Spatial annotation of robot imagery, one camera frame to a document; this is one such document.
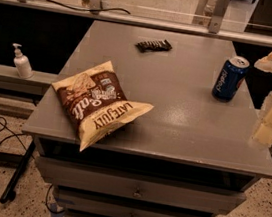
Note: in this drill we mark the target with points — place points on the brown and cream chip bag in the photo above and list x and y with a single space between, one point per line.
96 104

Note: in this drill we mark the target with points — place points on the blue pepsi can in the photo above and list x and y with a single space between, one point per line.
230 78

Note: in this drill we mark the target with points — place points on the dark snack bar wrapper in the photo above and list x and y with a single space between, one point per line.
156 46

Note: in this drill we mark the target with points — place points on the top grey drawer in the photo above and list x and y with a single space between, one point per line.
140 187

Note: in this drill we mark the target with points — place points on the grey drawer cabinet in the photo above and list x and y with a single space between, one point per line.
188 136

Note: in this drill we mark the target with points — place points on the middle grey drawer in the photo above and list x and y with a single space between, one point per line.
110 207

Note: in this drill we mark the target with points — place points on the white pump dispenser bottle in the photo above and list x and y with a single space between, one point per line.
22 63

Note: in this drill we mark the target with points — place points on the black table leg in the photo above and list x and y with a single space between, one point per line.
9 194

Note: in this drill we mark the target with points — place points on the metal railing frame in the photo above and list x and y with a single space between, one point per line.
139 13

